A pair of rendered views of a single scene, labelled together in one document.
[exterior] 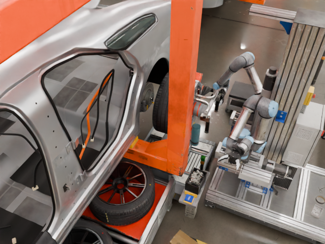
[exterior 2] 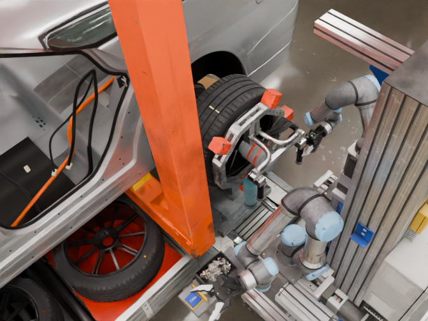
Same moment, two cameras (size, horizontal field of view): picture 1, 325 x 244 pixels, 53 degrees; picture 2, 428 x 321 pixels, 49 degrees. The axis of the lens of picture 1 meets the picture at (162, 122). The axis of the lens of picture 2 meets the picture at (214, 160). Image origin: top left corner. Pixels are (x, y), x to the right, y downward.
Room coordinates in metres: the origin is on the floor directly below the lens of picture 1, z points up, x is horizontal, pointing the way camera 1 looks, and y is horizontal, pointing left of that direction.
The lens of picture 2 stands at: (1.00, -0.85, 3.03)
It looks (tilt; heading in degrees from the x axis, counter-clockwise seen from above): 54 degrees down; 28
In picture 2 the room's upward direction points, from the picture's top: 6 degrees counter-clockwise
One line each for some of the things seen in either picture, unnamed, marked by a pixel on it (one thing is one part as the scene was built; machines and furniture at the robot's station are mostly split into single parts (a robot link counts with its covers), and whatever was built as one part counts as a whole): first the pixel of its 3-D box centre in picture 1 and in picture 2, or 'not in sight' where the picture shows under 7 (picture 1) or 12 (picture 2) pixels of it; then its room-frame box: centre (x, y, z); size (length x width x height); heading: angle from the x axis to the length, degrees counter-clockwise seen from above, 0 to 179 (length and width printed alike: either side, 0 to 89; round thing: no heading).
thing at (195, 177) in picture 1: (196, 180); (216, 273); (1.87, -0.32, 0.51); 0.20 x 0.14 x 0.13; 153
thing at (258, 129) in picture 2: (206, 90); (278, 128); (2.58, -0.44, 1.03); 0.19 x 0.18 x 0.11; 67
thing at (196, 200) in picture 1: (194, 186); (215, 280); (1.86, -0.32, 0.44); 0.43 x 0.17 x 0.03; 157
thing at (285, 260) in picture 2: not in sight; (291, 249); (2.00, -0.70, 0.87); 0.15 x 0.15 x 0.10
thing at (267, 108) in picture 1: (261, 126); (315, 242); (1.92, -0.81, 1.19); 0.15 x 0.12 x 0.55; 52
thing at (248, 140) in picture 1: (246, 143); (263, 271); (1.71, -0.64, 1.21); 0.11 x 0.08 x 0.09; 142
